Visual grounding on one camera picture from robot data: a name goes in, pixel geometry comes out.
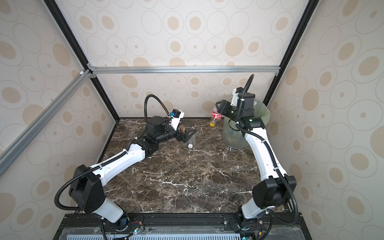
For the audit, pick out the mesh bin with green liner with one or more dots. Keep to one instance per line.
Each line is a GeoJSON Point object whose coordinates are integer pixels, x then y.
{"type": "Point", "coordinates": [233, 137]}

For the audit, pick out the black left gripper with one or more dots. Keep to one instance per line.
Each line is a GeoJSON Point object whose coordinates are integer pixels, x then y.
{"type": "Point", "coordinates": [184, 138]}

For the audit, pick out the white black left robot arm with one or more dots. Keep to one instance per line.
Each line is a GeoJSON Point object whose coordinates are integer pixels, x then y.
{"type": "Point", "coordinates": [87, 189]}

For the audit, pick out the clear crushed unlabeled bottle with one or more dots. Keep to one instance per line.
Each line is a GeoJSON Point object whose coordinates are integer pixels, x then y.
{"type": "Point", "coordinates": [193, 138]}

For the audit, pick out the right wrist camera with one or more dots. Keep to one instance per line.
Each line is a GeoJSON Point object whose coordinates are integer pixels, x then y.
{"type": "Point", "coordinates": [236, 92]}

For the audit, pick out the yellow cap red label bottle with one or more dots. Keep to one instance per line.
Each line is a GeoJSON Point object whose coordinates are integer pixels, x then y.
{"type": "Point", "coordinates": [215, 117]}

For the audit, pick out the black corner post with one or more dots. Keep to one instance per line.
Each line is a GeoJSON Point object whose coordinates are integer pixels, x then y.
{"type": "Point", "coordinates": [59, 18]}
{"type": "Point", "coordinates": [292, 46]}

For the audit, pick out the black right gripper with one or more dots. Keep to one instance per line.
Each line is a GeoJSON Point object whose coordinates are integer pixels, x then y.
{"type": "Point", "coordinates": [223, 107]}

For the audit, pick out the black right corner post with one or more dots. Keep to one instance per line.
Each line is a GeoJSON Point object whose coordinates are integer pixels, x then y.
{"type": "Point", "coordinates": [292, 46]}

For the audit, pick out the horizontal aluminium back rail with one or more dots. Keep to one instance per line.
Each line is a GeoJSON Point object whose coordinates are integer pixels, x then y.
{"type": "Point", "coordinates": [185, 70]}

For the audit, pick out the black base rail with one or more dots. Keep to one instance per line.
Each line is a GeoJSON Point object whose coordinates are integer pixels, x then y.
{"type": "Point", "coordinates": [216, 226]}

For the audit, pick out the diagonal aluminium left rail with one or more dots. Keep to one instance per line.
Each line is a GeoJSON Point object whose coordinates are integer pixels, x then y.
{"type": "Point", "coordinates": [27, 136]}

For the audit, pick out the black left corner post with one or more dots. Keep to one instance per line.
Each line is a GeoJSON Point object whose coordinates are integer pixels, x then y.
{"type": "Point", "coordinates": [59, 18]}

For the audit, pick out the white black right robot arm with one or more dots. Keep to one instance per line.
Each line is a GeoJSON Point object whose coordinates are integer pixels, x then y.
{"type": "Point", "coordinates": [276, 187]}

